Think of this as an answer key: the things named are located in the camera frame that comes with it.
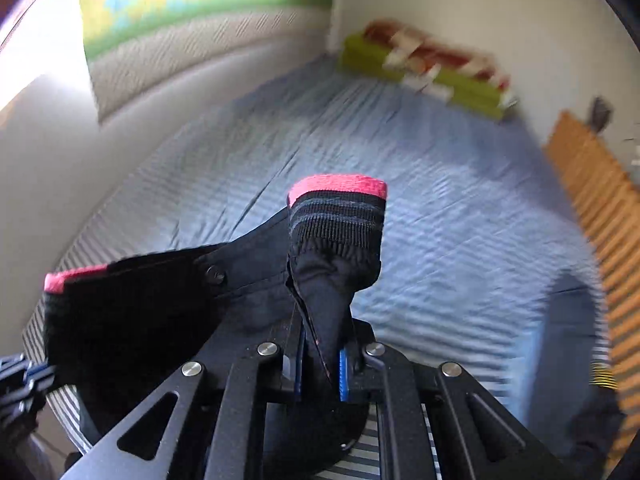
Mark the wooden slatted board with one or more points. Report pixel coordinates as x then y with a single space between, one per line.
600 200

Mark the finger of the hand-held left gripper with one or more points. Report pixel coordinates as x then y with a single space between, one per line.
30 375

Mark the black pants with pink waistband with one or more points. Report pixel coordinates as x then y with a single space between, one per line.
150 300

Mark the blue white striped bed sheet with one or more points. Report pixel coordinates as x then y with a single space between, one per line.
425 200

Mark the green red folded blanket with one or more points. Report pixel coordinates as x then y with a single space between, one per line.
440 72

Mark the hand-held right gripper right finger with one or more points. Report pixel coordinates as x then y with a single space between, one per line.
344 377

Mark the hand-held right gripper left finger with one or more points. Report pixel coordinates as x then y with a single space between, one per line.
295 377

